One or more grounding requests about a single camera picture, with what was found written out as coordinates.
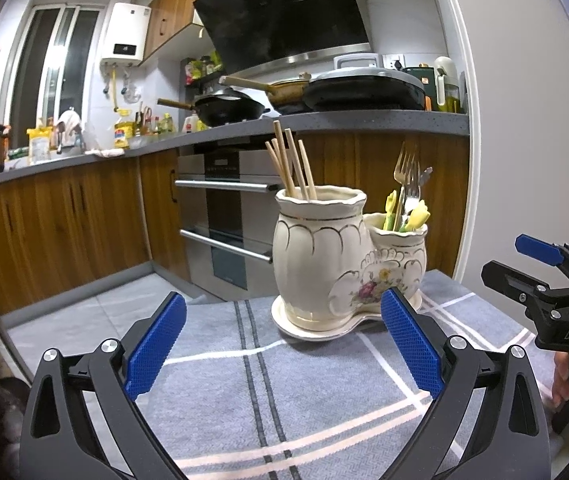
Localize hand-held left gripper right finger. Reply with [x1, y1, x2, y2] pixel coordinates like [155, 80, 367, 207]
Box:
[379, 287, 551, 480]

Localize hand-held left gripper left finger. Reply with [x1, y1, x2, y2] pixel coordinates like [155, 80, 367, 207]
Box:
[18, 291, 188, 480]

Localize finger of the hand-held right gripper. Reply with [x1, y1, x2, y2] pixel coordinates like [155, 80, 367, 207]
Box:
[481, 260, 556, 307]
[515, 234, 569, 281]

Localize yellow plastic spoon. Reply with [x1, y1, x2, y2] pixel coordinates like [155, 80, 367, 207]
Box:
[405, 200, 431, 232]

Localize cream ceramic utensil holder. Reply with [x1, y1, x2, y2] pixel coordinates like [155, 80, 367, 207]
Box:
[270, 186, 429, 342]

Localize person's right hand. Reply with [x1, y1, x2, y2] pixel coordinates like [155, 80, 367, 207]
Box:
[551, 352, 569, 411]

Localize grey plaid tablecloth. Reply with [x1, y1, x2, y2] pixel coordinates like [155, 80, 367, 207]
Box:
[129, 269, 562, 480]

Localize metal fork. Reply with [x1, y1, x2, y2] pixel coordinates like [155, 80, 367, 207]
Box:
[393, 142, 411, 231]
[404, 152, 421, 212]

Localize built-in steel oven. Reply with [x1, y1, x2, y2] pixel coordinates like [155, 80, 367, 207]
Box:
[174, 151, 276, 292]

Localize wooden base cabinets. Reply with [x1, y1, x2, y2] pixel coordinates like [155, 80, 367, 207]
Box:
[0, 132, 470, 317]

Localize white kettle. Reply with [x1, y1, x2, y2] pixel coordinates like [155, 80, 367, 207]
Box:
[433, 56, 458, 111]

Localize grey kitchen countertop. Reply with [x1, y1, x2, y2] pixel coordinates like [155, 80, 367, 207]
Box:
[0, 110, 470, 193]

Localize green kitchen appliance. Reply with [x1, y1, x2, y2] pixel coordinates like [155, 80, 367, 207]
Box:
[401, 64, 436, 92]

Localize yellow cooking oil bottle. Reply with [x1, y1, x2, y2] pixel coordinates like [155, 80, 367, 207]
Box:
[114, 110, 130, 150]

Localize row of sauce bottles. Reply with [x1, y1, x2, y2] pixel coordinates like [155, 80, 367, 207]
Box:
[133, 109, 176, 137]

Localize yellow food package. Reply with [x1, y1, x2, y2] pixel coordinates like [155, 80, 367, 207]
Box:
[26, 127, 51, 164]

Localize black griddle with grey lid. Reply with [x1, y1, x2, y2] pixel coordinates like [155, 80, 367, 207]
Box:
[304, 66, 428, 112]

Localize black frying pan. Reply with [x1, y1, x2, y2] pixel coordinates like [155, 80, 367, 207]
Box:
[157, 89, 272, 128]

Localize brown cooking pot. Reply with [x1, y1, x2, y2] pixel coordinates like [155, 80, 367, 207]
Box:
[219, 73, 313, 114]

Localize glass balcony door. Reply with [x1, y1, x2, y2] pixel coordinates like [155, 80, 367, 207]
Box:
[8, 4, 106, 137]

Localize white water heater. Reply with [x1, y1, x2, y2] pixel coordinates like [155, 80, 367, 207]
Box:
[100, 2, 152, 67]

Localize black range hood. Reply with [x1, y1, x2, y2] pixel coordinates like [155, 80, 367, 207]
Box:
[193, 0, 371, 77]

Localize wooden wall cabinets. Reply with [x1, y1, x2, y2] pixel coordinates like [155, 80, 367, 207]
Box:
[142, 0, 265, 64]

